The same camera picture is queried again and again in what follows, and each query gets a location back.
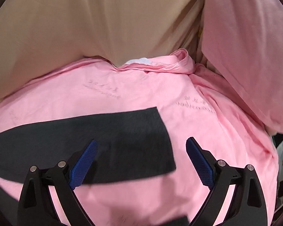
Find beige curtain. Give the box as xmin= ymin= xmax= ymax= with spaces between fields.
xmin=0 ymin=0 xmax=205 ymax=103

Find dark grey pants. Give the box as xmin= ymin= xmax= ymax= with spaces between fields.
xmin=0 ymin=108 xmax=176 ymax=184

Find pink pillow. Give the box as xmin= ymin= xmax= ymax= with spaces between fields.
xmin=202 ymin=0 xmax=283 ymax=133

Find pink bed sheet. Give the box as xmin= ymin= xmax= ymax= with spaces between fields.
xmin=0 ymin=50 xmax=278 ymax=225

